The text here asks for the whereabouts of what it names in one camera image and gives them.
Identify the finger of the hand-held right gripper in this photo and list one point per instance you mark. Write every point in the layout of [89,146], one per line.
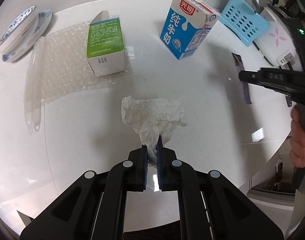
[267,78]

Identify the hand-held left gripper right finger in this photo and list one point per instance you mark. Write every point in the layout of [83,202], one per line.
[160,166]

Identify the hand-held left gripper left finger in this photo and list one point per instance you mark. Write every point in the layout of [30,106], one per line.
[144,167]

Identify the purple tube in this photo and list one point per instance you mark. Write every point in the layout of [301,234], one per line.
[243,92]

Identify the white tissue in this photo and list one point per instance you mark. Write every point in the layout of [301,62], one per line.
[155,115]

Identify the blue white milk carton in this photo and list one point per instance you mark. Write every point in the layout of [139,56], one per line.
[185,27]

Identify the green white cardboard box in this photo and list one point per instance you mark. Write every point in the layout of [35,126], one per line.
[106,45]

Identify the clear bubble wrap sheet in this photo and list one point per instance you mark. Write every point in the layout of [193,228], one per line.
[60,65]

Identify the person's right hand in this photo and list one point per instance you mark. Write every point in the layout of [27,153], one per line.
[301,142]

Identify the white floral rice cooker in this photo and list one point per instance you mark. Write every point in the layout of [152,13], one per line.
[275,40]

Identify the blue perforated utensil holder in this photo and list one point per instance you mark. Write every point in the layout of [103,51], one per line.
[242,20]

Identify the white pink shoe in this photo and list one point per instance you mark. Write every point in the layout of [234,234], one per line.
[280,165]

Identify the blue patterned white plate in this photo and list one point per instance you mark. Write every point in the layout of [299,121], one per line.
[35,35]

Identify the blue patterned white bowl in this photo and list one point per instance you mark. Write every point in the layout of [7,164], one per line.
[15,27]

